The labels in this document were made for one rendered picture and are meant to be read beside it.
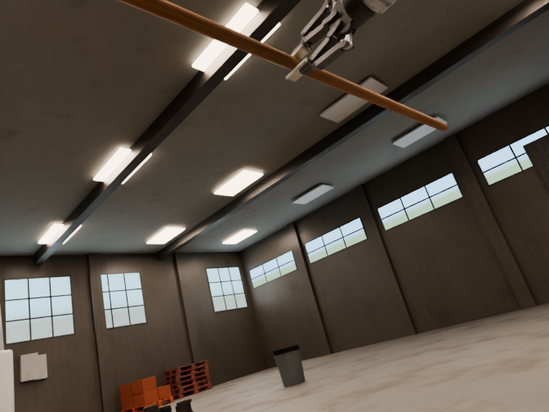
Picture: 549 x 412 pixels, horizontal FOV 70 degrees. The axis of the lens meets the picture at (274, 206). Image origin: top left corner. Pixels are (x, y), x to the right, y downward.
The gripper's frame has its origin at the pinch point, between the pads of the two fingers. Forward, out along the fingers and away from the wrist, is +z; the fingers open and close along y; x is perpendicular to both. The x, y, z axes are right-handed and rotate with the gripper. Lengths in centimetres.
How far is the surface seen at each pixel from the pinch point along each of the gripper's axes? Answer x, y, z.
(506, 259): 971, 1, 263
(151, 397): 410, 85, 1002
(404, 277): 967, -37, 526
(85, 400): 294, 49, 1131
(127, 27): 118, -339, 286
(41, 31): 37, -339, 333
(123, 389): 378, 47, 1091
